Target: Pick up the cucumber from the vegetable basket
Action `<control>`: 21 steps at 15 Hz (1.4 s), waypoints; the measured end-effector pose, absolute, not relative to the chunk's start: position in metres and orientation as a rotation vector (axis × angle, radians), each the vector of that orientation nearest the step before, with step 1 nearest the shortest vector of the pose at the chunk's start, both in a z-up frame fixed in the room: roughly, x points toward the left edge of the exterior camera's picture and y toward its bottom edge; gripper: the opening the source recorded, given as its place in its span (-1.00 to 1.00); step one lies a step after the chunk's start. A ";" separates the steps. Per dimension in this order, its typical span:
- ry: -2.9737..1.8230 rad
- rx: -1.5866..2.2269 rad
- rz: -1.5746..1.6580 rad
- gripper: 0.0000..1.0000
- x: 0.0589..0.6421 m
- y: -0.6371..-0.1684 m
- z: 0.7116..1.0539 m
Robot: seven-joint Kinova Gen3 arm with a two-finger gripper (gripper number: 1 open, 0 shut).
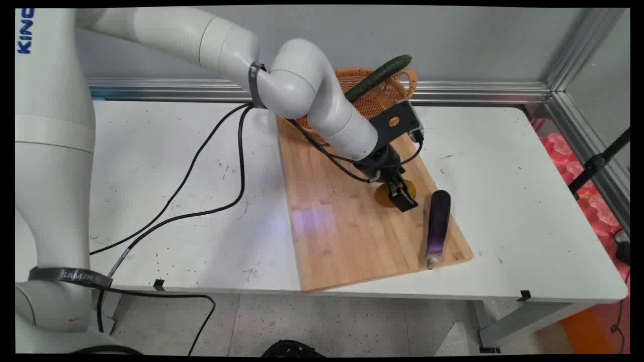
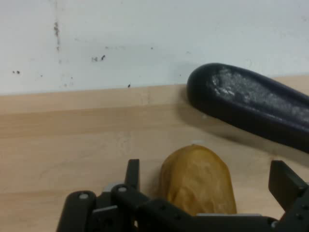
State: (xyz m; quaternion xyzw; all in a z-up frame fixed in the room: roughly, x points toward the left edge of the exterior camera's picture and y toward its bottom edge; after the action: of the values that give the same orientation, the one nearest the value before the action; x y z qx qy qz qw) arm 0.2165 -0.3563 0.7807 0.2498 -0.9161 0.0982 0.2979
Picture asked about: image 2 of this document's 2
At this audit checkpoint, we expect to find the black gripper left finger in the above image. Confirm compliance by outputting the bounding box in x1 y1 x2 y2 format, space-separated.
56 159 155 232

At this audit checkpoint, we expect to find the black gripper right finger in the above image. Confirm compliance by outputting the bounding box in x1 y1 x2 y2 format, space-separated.
268 160 309 232

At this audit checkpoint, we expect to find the bamboo cutting board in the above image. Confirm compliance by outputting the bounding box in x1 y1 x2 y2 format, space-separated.
0 74 309 232

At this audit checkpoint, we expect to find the dark purple eggplant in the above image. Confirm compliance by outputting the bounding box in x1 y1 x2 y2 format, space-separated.
187 62 309 154

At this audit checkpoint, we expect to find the yellow-brown potato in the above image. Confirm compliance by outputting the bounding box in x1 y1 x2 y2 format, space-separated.
158 144 237 216

